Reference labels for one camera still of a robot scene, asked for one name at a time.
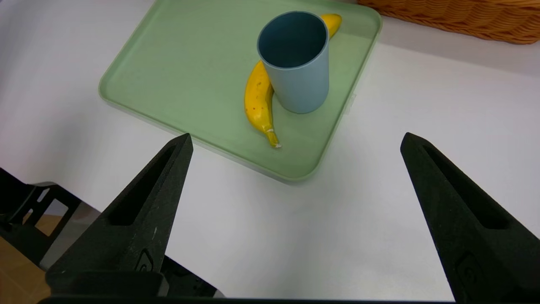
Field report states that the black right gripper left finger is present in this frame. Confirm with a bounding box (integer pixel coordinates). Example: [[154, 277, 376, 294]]
[[46, 133, 194, 296]]

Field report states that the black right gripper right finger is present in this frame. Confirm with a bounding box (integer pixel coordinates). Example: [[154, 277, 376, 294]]
[[400, 132, 540, 302]]

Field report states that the orange wicker basket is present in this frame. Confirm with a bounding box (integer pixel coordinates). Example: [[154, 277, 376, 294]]
[[358, 0, 540, 45]]

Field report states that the light green plastic tray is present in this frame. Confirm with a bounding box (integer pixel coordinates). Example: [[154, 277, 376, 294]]
[[98, 0, 383, 184]]

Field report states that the yellow banana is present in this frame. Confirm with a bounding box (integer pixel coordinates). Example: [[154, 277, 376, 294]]
[[244, 14, 343, 148]]

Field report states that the grey blue plastic cup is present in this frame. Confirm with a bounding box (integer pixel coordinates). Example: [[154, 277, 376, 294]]
[[257, 11, 330, 114]]

